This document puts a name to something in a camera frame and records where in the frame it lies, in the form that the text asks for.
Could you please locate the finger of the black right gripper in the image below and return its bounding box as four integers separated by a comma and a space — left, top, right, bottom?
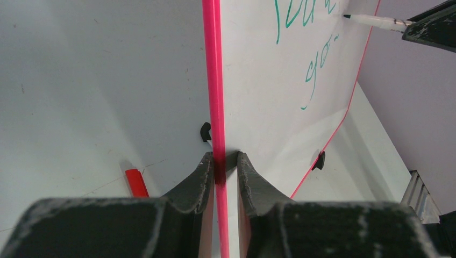
408, 0, 455, 22
402, 5, 455, 52

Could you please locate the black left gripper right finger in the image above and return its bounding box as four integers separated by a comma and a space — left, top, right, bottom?
237, 152, 439, 257

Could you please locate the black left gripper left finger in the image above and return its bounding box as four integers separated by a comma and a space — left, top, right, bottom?
1, 152, 214, 257

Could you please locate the green whiteboard marker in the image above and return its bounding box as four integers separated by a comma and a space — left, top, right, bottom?
343, 14, 415, 33

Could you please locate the pink-framed whiteboard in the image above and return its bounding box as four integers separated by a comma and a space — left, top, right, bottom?
202, 1, 379, 257

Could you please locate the red-capped whiteboard marker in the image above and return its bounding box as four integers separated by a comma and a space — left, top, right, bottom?
125, 169, 149, 198

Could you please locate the right black board stand clip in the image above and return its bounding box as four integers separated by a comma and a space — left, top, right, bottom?
311, 151, 326, 170

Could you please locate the black board stand clip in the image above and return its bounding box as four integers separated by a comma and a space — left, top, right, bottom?
311, 151, 326, 170
200, 122, 212, 142

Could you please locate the rear black board stand clip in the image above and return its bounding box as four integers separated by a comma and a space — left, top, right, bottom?
200, 122, 212, 142

